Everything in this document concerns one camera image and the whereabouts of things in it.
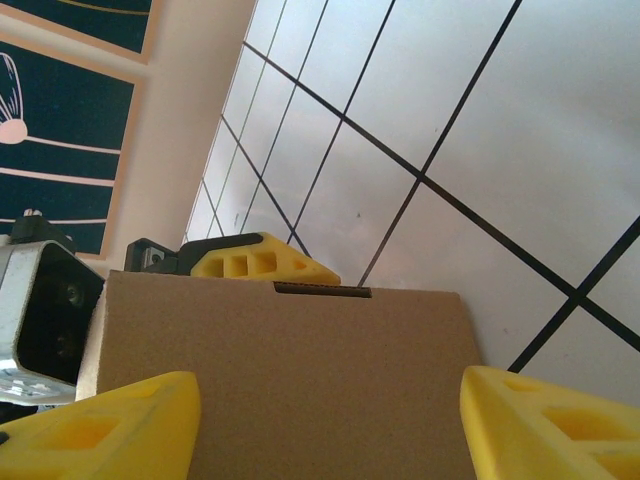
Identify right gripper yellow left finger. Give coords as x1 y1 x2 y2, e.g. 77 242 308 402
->
0 370 202 480

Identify brown cardboard paper box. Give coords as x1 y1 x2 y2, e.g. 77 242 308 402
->
96 269 485 480

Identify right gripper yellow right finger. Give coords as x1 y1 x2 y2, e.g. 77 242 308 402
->
459 364 640 480

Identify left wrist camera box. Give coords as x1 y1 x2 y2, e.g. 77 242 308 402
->
0 211 107 407

